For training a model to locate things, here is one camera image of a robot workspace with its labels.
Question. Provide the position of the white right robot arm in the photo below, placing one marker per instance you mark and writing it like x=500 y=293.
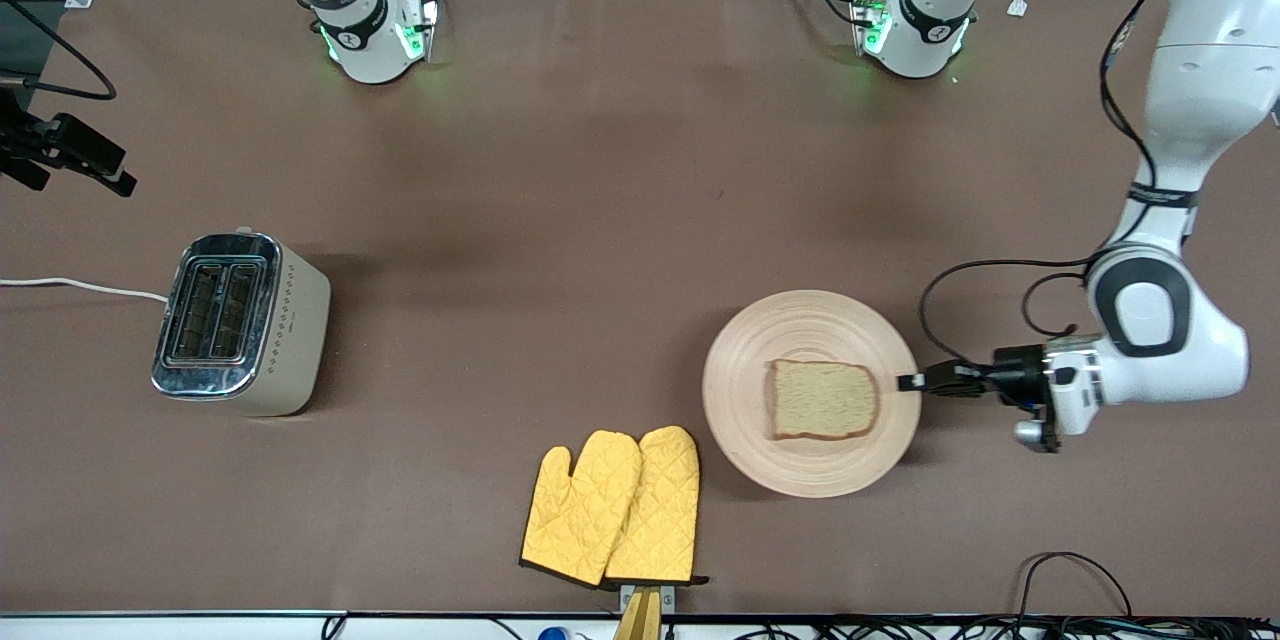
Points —
x=365 y=40

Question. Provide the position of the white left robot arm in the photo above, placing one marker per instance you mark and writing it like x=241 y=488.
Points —
x=1200 y=70

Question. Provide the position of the yellow quilted mitt with thumb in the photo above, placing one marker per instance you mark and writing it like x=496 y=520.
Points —
x=575 y=520

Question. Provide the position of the round wooden plate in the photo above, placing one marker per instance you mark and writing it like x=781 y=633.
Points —
x=800 y=465

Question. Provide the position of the small blue object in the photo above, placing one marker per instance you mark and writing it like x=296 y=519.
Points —
x=552 y=634

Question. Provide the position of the brown table cover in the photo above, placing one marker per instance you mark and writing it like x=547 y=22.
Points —
x=500 y=220

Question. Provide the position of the slice of brown toast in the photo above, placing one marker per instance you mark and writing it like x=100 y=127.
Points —
x=822 y=400

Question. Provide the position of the wooden stick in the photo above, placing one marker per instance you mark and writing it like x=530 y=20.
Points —
x=640 y=620

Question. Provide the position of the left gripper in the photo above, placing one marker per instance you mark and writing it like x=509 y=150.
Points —
x=1017 y=366

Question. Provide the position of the cream and chrome toaster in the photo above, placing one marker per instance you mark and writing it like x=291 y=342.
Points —
x=285 y=340

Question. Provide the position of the yellow quilted oven mitt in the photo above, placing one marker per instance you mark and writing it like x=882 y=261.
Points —
x=660 y=510

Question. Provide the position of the white paper scrap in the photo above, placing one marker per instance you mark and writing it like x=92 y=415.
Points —
x=1017 y=6

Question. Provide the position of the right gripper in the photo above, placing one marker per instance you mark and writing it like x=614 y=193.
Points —
x=22 y=144

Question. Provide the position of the small metal bracket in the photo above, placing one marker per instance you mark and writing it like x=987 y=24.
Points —
x=668 y=598

